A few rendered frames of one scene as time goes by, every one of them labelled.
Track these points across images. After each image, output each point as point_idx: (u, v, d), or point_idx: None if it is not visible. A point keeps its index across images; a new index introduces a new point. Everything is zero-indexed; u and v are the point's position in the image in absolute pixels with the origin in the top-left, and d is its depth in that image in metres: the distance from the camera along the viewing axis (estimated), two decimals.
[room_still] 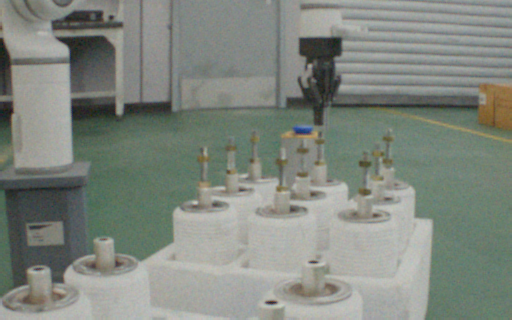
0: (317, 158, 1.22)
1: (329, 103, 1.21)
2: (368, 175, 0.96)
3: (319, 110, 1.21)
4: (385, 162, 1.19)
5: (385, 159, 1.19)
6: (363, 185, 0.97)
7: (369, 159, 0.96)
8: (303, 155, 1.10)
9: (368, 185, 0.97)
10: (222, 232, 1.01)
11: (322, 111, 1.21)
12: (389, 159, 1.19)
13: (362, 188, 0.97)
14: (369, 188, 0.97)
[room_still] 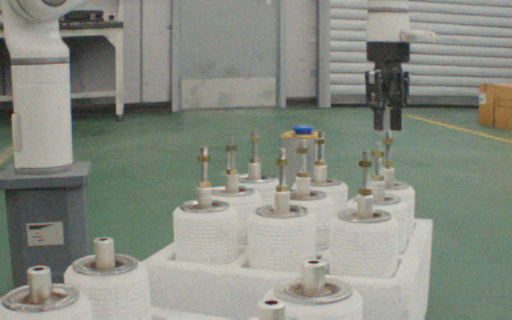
0: (317, 158, 1.22)
1: (404, 105, 1.20)
2: (368, 175, 0.96)
3: (394, 112, 1.21)
4: (393, 164, 1.19)
5: (393, 161, 1.19)
6: (363, 185, 0.97)
7: (369, 159, 0.96)
8: (303, 155, 1.10)
9: (368, 185, 0.97)
10: (222, 232, 1.01)
11: (397, 113, 1.20)
12: (390, 161, 1.20)
13: (362, 188, 0.97)
14: (369, 188, 0.97)
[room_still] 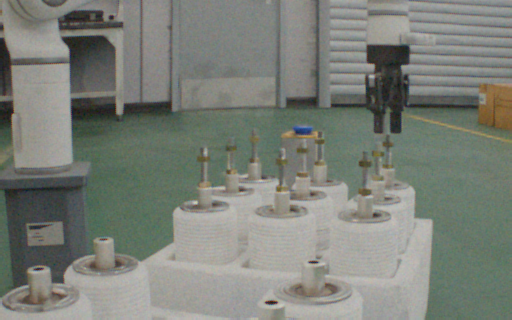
0: (317, 158, 1.22)
1: (404, 108, 1.20)
2: (368, 175, 0.96)
3: (394, 115, 1.21)
4: (382, 167, 1.19)
5: (382, 164, 1.19)
6: (363, 185, 0.97)
7: (369, 159, 0.96)
8: (303, 155, 1.10)
9: (368, 185, 0.97)
10: (222, 232, 1.01)
11: (397, 116, 1.20)
12: (386, 164, 1.19)
13: (362, 188, 0.97)
14: (369, 188, 0.97)
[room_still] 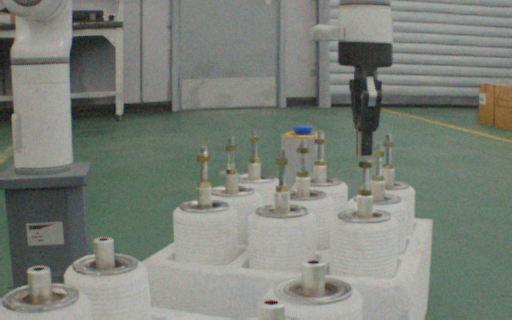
0: (317, 158, 1.22)
1: (356, 126, 0.94)
2: (366, 175, 0.97)
3: (367, 136, 0.95)
4: (382, 167, 1.20)
5: (382, 164, 1.20)
6: (368, 185, 0.97)
7: (364, 159, 0.97)
8: (303, 155, 1.10)
9: (365, 185, 0.98)
10: (222, 232, 1.01)
11: (363, 137, 0.95)
12: (385, 164, 1.19)
13: (369, 188, 0.97)
14: None
